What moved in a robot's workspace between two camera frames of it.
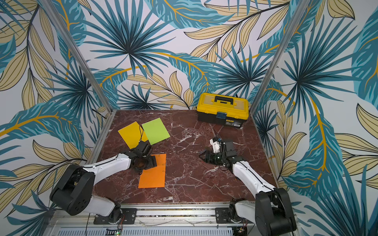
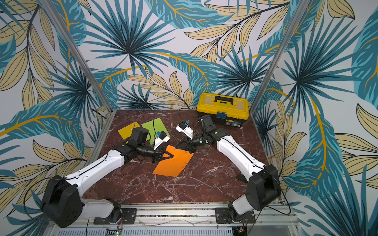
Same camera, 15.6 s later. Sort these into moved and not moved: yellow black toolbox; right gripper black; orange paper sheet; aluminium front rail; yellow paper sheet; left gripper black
Moved: right gripper black; orange paper sheet; left gripper black
Not moved: yellow black toolbox; aluminium front rail; yellow paper sheet
